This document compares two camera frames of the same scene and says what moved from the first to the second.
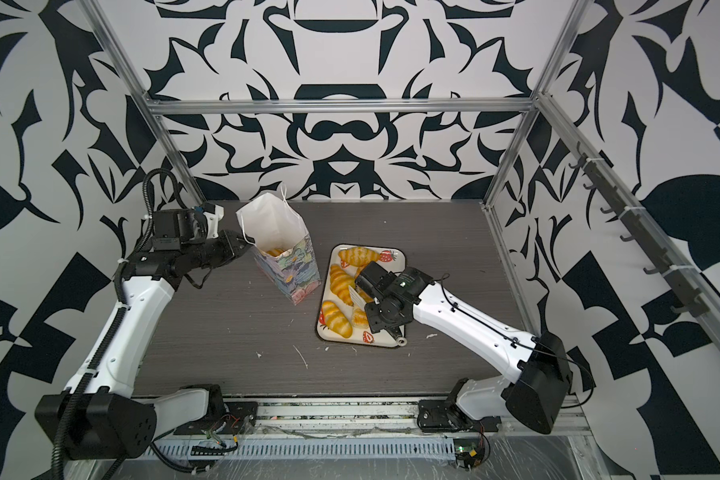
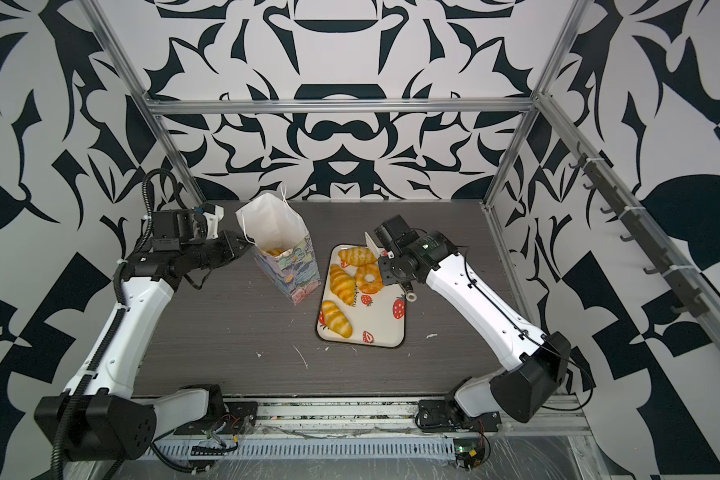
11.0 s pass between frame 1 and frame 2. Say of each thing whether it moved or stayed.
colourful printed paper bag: stayed
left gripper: stayed
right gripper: moved
